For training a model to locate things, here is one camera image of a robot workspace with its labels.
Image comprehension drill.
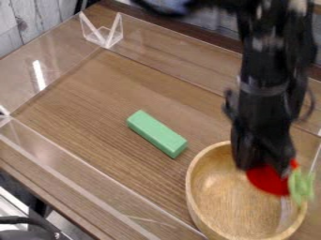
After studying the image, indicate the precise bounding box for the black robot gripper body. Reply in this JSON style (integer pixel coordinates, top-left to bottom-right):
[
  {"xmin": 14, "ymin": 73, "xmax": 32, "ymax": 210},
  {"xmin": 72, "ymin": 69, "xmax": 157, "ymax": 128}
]
[{"xmin": 222, "ymin": 78, "xmax": 317, "ymax": 176}]

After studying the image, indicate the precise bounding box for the red plush fruit green stem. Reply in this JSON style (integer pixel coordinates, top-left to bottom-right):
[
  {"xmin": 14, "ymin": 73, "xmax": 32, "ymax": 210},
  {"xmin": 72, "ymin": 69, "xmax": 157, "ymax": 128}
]
[{"xmin": 246, "ymin": 159, "xmax": 314, "ymax": 206}]

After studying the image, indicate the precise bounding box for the round wooden bowl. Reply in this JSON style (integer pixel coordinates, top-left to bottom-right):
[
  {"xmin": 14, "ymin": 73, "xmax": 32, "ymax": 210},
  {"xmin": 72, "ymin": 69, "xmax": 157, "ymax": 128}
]
[{"xmin": 185, "ymin": 142, "xmax": 307, "ymax": 240}]

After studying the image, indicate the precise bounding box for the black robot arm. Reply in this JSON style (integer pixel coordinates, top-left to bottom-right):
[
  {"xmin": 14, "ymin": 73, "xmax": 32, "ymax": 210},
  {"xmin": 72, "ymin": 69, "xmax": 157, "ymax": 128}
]
[{"xmin": 132, "ymin": 0, "xmax": 317, "ymax": 177}]

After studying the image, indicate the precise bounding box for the green rectangular block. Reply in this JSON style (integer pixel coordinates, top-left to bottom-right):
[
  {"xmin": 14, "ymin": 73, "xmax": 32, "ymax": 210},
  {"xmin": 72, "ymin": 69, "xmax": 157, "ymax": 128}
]
[{"xmin": 127, "ymin": 110, "xmax": 188, "ymax": 158}]

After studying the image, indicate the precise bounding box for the clear acrylic enclosure box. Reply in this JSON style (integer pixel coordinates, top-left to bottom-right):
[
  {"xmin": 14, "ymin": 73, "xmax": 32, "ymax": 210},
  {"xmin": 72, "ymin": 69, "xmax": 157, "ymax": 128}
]
[{"xmin": 0, "ymin": 7, "xmax": 321, "ymax": 240}]

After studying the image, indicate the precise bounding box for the clear acrylic corner bracket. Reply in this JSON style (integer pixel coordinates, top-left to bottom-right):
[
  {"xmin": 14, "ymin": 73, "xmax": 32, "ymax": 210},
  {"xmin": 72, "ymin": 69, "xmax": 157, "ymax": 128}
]
[{"xmin": 78, "ymin": 12, "xmax": 124, "ymax": 49}]

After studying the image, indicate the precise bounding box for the black clamp and cable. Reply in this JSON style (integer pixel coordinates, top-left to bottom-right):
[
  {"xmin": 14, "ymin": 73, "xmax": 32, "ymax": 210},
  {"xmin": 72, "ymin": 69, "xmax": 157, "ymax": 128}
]
[{"xmin": 0, "ymin": 209, "xmax": 72, "ymax": 240}]

